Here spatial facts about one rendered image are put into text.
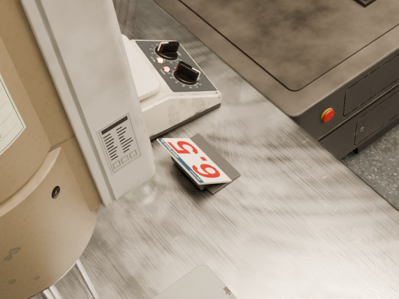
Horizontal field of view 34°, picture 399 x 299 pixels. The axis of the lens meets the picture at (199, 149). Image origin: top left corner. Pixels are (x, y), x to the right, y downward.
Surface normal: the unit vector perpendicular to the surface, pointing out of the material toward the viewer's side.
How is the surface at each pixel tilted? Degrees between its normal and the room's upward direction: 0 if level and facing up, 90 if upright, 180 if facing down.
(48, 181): 90
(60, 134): 90
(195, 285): 0
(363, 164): 0
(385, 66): 90
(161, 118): 90
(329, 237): 0
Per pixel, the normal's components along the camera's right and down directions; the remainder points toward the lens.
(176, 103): 0.48, 0.66
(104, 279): -0.11, -0.61
